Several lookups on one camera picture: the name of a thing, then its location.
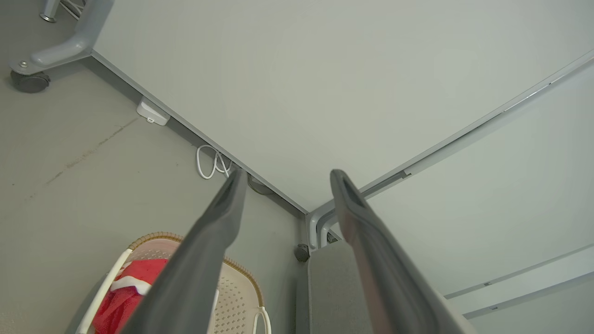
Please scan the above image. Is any red garment with white trim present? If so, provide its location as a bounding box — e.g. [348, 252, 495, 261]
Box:
[92, 259, 168, 334]

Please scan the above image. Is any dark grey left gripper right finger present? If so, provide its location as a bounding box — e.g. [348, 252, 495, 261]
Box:
[329, 169, 478, 334]

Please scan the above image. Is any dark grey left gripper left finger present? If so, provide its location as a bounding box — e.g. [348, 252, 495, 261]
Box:
[122, 168, 248, 334]

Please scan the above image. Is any grey metal table leg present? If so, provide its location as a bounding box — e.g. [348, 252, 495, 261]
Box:
[39, 0, 61, 23]

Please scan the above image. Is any white power adapter box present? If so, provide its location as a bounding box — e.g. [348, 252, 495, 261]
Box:
[136, 97, 171, 126]

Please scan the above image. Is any cream perforated laundry basket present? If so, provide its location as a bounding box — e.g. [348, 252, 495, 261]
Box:
[74, 232, 272, 334]

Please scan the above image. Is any large white partition panel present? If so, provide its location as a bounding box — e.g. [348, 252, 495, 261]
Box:
[8, 0, 594, 215]

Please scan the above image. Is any white coiled cable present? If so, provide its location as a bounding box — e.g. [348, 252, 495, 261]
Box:
[196, 145, 232, 180]

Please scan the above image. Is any white partition panel grey frame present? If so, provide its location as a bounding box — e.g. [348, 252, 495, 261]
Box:
[306, 60, 594, 334]

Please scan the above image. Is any long white floor cable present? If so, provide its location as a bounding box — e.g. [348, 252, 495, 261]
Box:
[60, 0, 86, 20]

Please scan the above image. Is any black floor cable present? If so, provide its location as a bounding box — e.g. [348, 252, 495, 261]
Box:
[247, 174, 274, 195]

